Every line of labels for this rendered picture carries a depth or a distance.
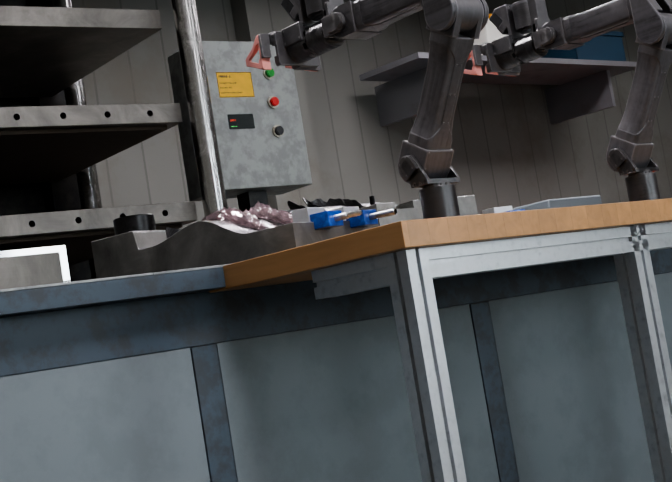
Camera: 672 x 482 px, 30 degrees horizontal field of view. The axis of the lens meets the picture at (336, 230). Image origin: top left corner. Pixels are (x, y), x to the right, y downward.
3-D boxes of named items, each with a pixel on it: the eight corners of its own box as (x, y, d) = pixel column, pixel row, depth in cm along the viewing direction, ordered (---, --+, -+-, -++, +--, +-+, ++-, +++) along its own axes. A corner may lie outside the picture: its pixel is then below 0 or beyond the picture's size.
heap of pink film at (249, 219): (318, 229, 239) (311, 189, 240) (258, 231, 225) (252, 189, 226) (218, 252, 255) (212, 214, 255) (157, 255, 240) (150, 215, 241)
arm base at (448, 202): (380, 191, 209) (409, 183, 204) (460, 186, 223) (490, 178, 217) (388, 238, 209) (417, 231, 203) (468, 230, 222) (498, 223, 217)
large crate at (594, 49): (580, 79, 780) (574, 48, 782) (629, 63, 753) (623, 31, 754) (529, 77, 747) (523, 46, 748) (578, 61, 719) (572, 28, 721)
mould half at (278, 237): (382, 248, 235) (373, 190, 236) (297, 254, 214) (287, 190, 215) (190, 288, 264) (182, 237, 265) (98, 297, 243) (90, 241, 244)
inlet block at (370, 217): (405, 225, 226) (400, 196, 227) (390, 226, 222) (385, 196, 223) (348, 238, 234) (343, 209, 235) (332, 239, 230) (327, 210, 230)
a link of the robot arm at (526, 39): (507, 33, 273) (531, 23, 268) (524, 34, 277) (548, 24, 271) (513, 63, 272) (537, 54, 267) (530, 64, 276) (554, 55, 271)
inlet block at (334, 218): (371, 227, 218) (366, 196, 218) (355, 227, 214) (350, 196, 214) (313, 240, 225) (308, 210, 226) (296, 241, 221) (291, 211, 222)
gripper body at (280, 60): (268, 34, 236) (292, 21, 230) (309, 36, 243) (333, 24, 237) (274, 67, 235) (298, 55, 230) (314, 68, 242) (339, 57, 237)
